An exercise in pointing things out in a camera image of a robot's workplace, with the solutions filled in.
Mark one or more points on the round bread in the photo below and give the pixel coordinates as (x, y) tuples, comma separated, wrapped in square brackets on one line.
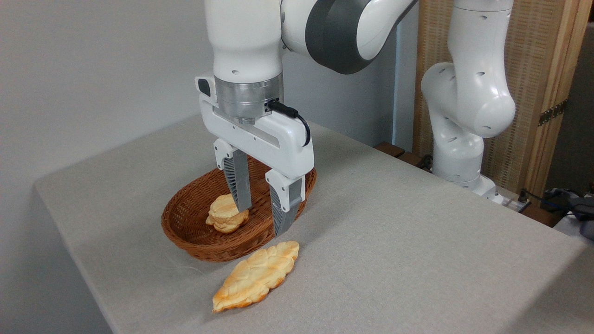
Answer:
[(222, 215)]

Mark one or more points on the wooden woven folding screen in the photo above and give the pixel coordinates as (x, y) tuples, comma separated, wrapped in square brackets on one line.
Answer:
[(533, 51)]

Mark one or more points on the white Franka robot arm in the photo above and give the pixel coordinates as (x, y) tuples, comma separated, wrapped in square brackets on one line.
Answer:
[(243, 37)]

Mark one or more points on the long leaf-shaped bread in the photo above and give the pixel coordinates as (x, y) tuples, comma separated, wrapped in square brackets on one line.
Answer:
[(255, 276)]

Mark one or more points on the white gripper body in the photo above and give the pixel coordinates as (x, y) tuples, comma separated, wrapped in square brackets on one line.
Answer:
[(285, 139)]

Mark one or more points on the brown wicker basket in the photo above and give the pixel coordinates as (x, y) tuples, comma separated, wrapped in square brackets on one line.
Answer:
[(195, 232)]

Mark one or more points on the grey tablecloth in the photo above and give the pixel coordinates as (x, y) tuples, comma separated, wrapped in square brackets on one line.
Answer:
[(417, 241)]

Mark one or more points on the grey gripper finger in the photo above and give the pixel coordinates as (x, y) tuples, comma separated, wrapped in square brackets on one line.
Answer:
[(283, 208), (240, 181)]

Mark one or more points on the metal screen hinge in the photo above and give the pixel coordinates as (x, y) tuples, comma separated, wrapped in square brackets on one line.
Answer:
[(552, 112)]

